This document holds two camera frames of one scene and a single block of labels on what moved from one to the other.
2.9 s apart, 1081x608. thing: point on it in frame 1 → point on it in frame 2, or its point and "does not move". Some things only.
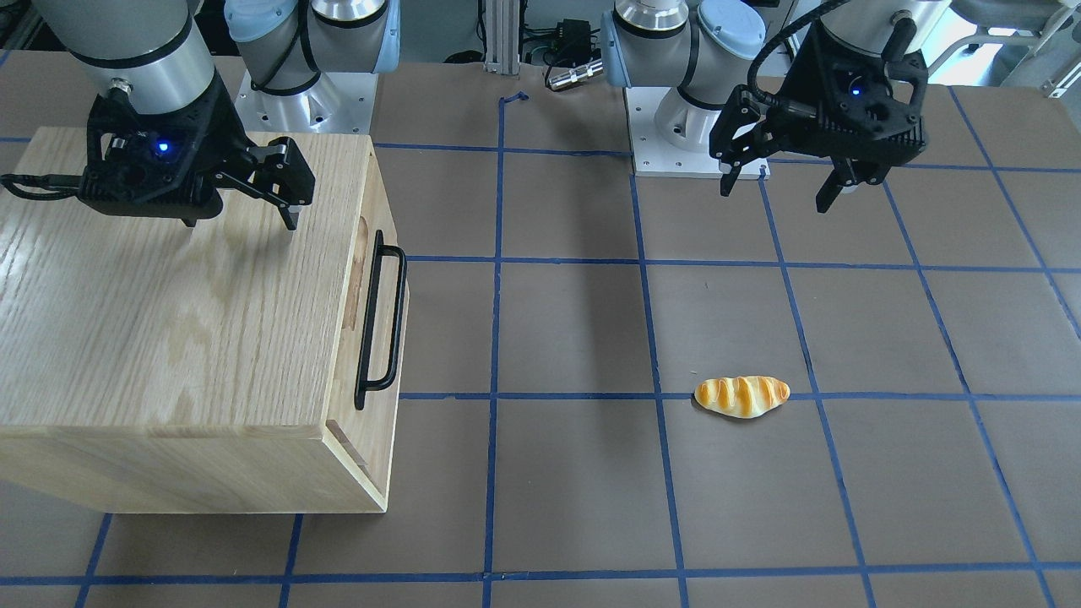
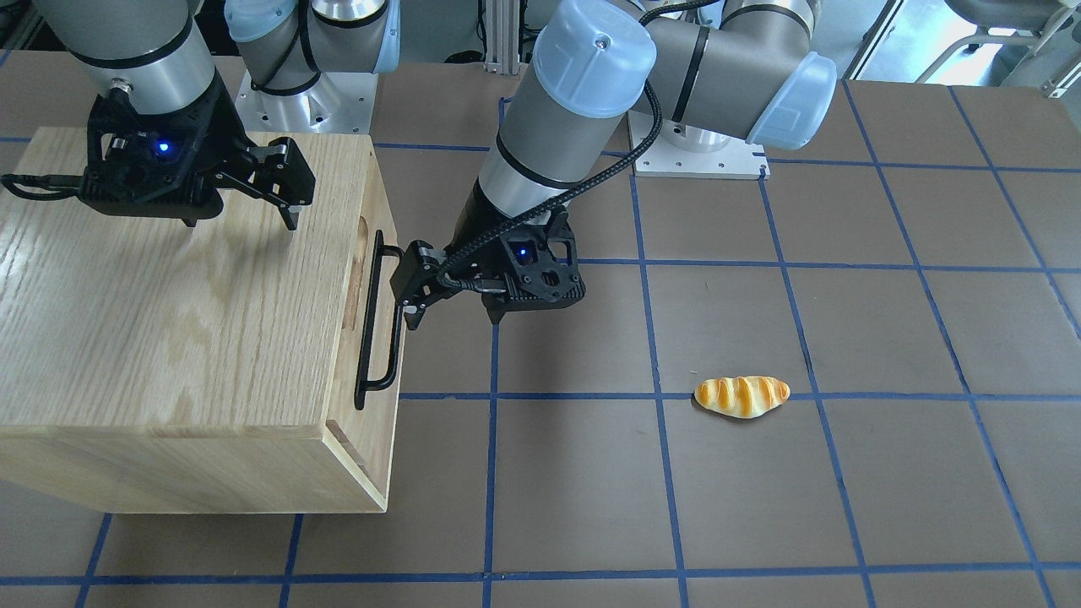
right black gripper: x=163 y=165 does not move
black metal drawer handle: x=362 y=386 does not move
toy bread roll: x=741 y=396 does not move
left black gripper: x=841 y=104 → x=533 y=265
